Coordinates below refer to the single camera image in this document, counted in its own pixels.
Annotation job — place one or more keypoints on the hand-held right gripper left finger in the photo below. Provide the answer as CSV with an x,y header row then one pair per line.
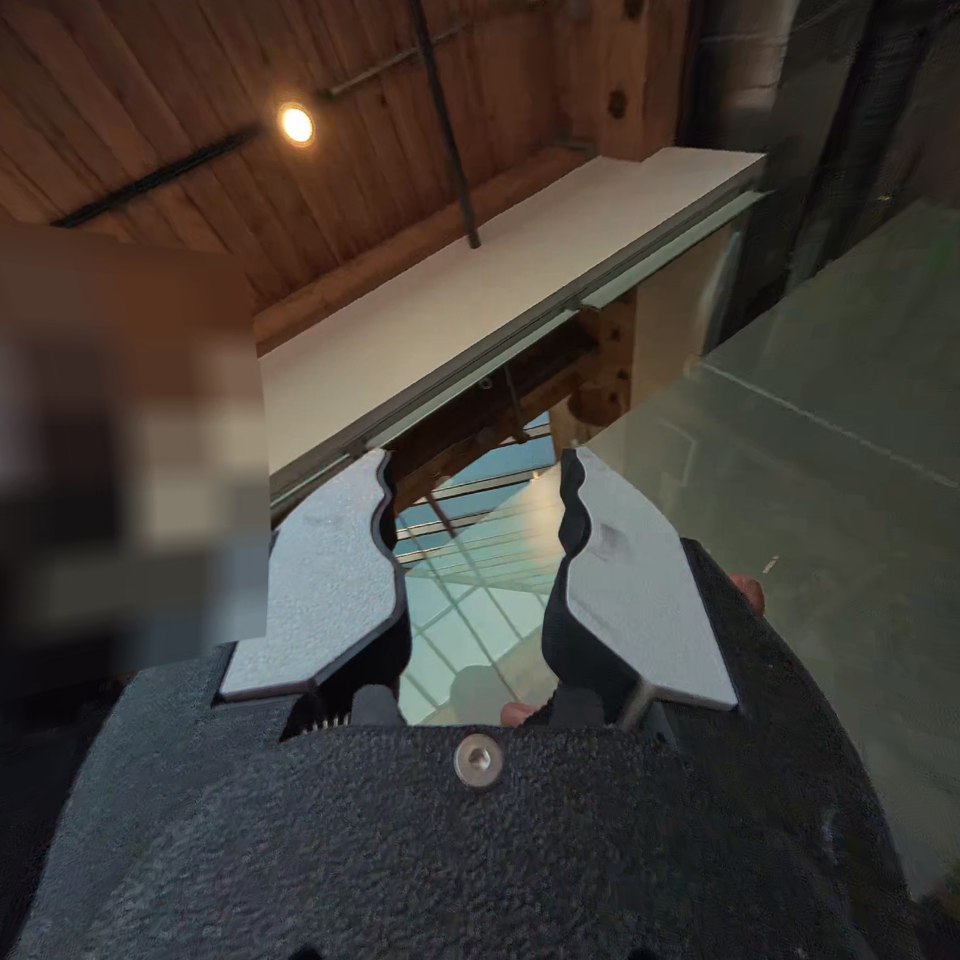
x,y
330,585

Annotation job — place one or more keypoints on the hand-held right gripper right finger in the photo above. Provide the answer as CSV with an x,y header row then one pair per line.
x,y
637,600

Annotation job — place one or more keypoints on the person's right hand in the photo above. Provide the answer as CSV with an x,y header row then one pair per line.
x,y
748,592

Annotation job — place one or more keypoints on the skylight window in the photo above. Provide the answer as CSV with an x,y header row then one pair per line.
x,y
480,570

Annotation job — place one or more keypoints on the glass partition panel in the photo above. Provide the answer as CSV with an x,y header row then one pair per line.
x,y
825,487

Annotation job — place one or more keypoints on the wooden roof truss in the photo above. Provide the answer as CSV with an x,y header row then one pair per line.
x,y
525,397

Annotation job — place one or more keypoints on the black ceiling track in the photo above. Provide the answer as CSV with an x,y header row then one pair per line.
x,y
157,180

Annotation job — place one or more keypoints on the round ceiling lamp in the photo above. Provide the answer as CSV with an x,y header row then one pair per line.
x,y
296,124

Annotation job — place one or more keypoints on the black hanging pipe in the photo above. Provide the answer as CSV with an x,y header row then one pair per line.
x,y
446,120

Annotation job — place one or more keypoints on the grey metal conduit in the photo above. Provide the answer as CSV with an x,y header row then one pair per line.
x,y
397,64

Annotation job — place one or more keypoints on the white bulkhead with metal rail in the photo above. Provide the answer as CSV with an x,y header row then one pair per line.
x,y
525,247

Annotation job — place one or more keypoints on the wooden post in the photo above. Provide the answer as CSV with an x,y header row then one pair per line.
x,y
622,75

